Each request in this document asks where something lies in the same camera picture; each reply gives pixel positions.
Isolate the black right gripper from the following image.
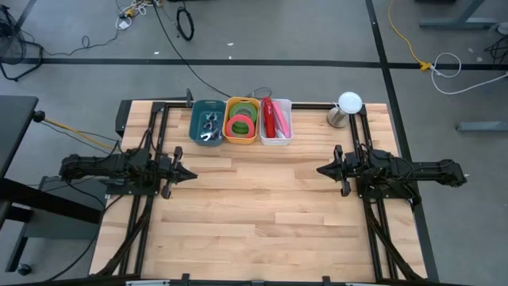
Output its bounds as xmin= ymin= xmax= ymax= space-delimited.
xmin=317 ymin=144 xmax=360 ymax=199

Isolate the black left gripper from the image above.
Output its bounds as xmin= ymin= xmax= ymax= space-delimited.
xmin=156 ymin=145 xmax=198 ymax=199

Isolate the pink tape roll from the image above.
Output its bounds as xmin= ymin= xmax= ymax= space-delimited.
xmin=225 ymin=114 xmax=256 ymax=139

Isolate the green tape roll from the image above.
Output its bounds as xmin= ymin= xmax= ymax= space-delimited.
xmin=229 ymin=102 xmax=259 ymax=134

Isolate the teal plastic bin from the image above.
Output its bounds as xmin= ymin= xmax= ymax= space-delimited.
xmin=189 ymin=99 xmax=226 ymax=147

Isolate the white plastic bin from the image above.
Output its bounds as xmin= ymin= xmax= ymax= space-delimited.
xmin=260 ymin=98 xmax=294 ymax=146

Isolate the white desk lamp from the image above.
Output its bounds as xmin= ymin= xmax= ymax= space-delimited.
xmin=326 ymin=91 xmax=364 ymax=129

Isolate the orange plastic bin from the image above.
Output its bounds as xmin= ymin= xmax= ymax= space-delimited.
xmin=221 ymin=96 xmax=261 ymax=145

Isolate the grey desk foot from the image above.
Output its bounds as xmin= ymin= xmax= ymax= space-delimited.
xmin=455 ymin=121 xmax=508 ymax=133
xmin=418 ymin=0 xmax=508 ymax=29

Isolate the black desk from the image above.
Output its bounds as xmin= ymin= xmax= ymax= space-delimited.
xmin=0 ymin=95 xmax=108 ymax=275

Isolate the yellow cable with black knob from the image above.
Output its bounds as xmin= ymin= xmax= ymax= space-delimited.
xmin=32 ymin=110 xmax=121 ymax=152

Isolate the long black floor cable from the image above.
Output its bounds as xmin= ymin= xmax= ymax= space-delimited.
xmin=150 ymin=0 xmax=233 ymax=99

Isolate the yellow extension cable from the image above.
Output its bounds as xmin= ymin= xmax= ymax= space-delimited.
xmin=387 ymin=0 xmax=433 ymax=72

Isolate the white cable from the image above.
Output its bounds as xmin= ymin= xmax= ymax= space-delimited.
xmin=429 ymin=52 xmax=508 ymax=96

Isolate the black coiled cable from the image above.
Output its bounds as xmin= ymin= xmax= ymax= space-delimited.
xmin=175 ymin=6 xmax=196 ymax=42

